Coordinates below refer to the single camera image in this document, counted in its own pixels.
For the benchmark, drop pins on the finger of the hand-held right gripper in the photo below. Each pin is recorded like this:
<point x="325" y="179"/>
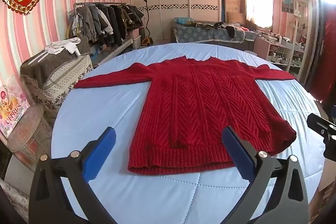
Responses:
<point x="318" y="124"/>

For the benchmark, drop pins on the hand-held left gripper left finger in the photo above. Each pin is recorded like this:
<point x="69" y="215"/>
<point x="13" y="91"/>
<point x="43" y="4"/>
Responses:
<point x="100" y="151"/>

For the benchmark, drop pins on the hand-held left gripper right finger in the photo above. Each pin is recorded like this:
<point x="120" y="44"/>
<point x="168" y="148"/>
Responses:
<point x="238" y="153"/>

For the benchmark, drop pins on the red knit sweater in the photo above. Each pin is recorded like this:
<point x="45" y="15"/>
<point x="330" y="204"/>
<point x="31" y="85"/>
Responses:
<point x="199" y="108"/>

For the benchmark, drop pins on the row of hanging clothes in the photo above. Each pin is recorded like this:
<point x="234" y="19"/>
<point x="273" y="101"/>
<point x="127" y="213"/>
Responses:
<point x="110" y="20"/>

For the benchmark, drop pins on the metal clothes rack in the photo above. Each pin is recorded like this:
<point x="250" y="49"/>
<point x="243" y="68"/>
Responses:
<point x="78" y="5"/>

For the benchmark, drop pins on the dark red door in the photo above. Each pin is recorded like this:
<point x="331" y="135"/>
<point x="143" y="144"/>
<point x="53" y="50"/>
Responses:
<point x="326" y="50"/>

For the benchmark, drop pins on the clear zip storage bag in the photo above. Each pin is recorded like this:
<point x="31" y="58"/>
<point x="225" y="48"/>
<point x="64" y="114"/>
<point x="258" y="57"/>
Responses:
<point x="29" y="132"/>

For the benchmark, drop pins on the white shelf with clutter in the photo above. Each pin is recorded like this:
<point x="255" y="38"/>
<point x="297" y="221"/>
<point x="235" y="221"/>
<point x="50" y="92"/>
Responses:
<point x="291" y="50"/>

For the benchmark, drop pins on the colourful printed box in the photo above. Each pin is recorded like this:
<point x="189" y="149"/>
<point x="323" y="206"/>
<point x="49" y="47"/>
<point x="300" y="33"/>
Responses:
<point x="11" y="108"/>

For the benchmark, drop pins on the white round stool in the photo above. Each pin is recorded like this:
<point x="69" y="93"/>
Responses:
<point x="250" y="52"/>

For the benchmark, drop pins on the sofa with patterned cover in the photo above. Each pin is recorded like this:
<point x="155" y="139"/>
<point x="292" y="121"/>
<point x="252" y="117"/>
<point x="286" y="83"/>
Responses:
<point x="47" y="66"/>

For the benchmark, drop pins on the lace trimmed cloth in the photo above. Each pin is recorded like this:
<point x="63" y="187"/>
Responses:
<point x="115" y="52"/>

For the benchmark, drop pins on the white cloth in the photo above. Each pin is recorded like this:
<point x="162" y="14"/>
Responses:
<point x="65" y="46"/>

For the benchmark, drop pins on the white storage box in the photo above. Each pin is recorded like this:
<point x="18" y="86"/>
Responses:
<point x="136" y="41"/>

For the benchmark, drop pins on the daybed with patterned cover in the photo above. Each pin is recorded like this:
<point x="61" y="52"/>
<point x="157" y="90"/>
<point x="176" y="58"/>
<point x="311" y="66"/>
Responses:
<point x="202" y="33"/>

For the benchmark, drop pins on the garment steamer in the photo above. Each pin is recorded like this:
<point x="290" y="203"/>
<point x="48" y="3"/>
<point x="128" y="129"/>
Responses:
<point x="145" y="29"/>

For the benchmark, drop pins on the wooden board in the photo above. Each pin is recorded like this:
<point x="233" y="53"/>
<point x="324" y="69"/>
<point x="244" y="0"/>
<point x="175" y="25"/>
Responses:
<point x="233" y="7"/>

